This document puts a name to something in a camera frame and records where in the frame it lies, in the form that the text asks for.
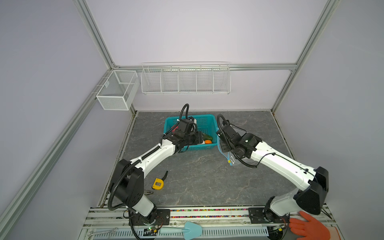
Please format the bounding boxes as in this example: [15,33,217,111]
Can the clear zip top bag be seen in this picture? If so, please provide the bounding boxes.
[217,130,257,168]

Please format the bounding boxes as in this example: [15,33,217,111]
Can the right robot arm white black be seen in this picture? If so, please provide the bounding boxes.
[217,114,329,223]

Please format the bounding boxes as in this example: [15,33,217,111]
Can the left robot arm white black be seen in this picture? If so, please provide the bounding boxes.
[107,104,204,223]

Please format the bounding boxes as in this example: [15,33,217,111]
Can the orange gloved hand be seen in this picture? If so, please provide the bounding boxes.
[289,211,331,240]

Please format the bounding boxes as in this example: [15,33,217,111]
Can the teal plastic basket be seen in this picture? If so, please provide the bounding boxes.
[164,114,219,151]

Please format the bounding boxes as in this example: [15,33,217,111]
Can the yellow tape measure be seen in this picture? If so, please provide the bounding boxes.
[152,171,169,191]

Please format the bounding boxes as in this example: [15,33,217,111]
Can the teal silicone spatula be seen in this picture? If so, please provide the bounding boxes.
[159,222,203,240]

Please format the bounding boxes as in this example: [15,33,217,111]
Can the silver wrench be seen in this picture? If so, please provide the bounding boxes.
[87,228,118,240]

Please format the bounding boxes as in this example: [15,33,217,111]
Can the white wire wall rack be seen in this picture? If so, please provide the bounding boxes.
[141,62,232,95]

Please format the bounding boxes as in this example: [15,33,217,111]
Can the yellow handled pliers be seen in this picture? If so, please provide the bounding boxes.
[144,190,154,196]

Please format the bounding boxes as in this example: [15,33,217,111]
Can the white mesh wall box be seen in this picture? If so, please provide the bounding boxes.
[97,70,140,111]

